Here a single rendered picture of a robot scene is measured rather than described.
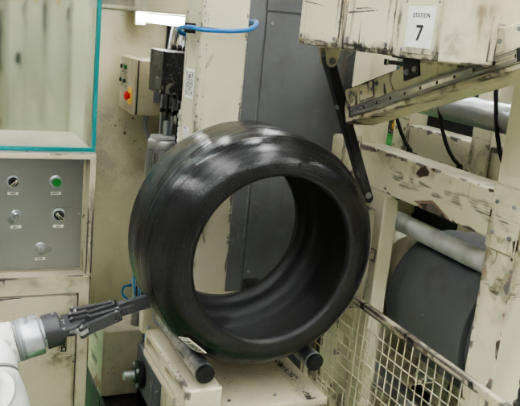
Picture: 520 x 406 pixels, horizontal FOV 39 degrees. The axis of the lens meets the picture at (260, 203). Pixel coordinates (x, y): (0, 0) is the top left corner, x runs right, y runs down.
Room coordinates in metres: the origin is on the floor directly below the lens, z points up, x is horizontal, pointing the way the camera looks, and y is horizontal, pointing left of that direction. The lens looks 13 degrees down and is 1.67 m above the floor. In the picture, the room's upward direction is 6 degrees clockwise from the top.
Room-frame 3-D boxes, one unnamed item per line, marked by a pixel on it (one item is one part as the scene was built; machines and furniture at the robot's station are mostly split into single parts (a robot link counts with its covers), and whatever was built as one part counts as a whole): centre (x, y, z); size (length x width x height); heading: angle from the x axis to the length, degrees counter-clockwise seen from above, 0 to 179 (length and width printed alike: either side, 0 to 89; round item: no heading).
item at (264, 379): (1.75, 0.03, 0.80); 0.37 x 0.36 x 0.02; 115
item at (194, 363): (1.68, 0.16, 0.90); 0.35 x 0.05 x 0.05; 25
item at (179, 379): (1.69, 0.16, 0.83); 0.36 x 0.09 x 0.06; 25
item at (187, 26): (1.97, 0.16, 1.66); 0.19 x 0.19 x 0.06; 25
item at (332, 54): (1.98, -0.14, 1.61); 0.06 x 0.06 x 0.05; 25
